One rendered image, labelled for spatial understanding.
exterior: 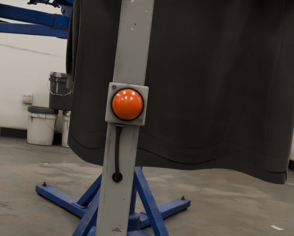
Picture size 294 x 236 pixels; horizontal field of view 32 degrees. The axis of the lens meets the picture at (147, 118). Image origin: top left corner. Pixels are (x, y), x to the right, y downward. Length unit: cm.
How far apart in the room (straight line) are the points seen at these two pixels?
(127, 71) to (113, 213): 18
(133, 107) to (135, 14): 12
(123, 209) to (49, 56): 497
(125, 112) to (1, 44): 509
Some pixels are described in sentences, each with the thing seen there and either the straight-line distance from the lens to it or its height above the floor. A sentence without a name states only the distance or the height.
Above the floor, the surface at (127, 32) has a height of 74.
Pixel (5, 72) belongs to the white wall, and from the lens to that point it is 566.
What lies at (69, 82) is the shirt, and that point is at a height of 67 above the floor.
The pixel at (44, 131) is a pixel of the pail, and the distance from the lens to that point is 526.
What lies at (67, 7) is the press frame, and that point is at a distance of 216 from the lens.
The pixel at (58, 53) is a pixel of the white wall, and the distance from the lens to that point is 560.
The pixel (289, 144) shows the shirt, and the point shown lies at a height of 60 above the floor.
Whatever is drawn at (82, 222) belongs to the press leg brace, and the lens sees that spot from 209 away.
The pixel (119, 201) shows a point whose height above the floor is 52.
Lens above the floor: 67
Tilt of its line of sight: 3 degrees down
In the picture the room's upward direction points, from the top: 7 degrees clockwise
